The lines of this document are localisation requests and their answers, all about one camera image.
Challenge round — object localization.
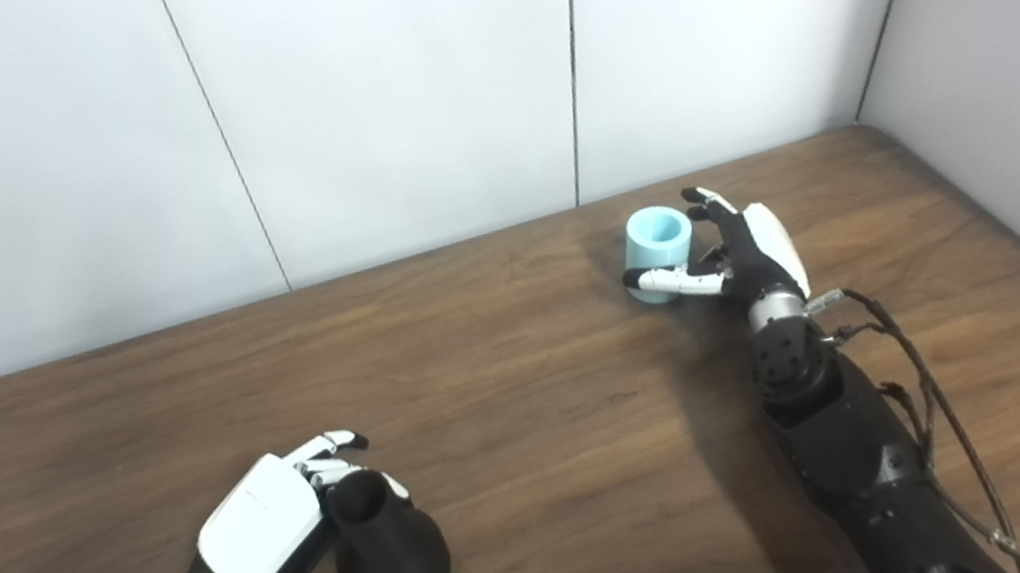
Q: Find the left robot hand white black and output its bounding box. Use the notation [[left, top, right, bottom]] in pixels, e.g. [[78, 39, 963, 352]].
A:
[[165, 420, 424, 573]]

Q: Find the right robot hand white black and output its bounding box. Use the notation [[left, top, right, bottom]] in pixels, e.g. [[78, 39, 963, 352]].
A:
[[610, 172, 813, 328]]

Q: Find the light-blue short hose piece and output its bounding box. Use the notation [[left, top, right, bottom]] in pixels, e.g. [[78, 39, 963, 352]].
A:
[[613, 200, 704, 310]]

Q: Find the black funnel-shaped nozzle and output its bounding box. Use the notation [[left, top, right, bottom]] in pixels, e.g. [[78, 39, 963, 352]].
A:
[[321, 457, 454, 573]]

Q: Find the thin black braided cable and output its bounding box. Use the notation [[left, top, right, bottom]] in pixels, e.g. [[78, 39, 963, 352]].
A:
[[819, 311, 948, 490]]

